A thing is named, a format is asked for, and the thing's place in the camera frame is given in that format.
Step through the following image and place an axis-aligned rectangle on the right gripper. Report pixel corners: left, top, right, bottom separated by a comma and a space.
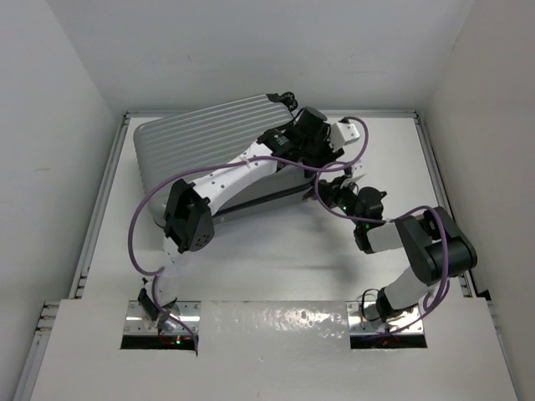
316, 175, 364, 228

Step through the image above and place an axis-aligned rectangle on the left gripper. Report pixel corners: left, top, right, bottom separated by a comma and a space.
300, 125, 343, 172

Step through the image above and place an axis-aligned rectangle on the grey suitcase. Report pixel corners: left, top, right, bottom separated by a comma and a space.
133, 92, 312, 219

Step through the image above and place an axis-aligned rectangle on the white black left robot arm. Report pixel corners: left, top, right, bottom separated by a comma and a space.
142, 108, 359, 261

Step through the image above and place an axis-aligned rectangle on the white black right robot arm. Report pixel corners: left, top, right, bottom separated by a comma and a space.
314, 176, 478, 323

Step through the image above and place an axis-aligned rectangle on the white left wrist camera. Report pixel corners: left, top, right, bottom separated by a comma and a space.
329, 122, 360, 151

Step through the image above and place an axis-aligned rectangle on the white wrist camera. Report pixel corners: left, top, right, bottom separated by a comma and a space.
329, 122, 360, 151
344, 162, 368, 182

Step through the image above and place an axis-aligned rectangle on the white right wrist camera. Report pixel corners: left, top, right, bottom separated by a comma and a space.
344, 162, 368, 182

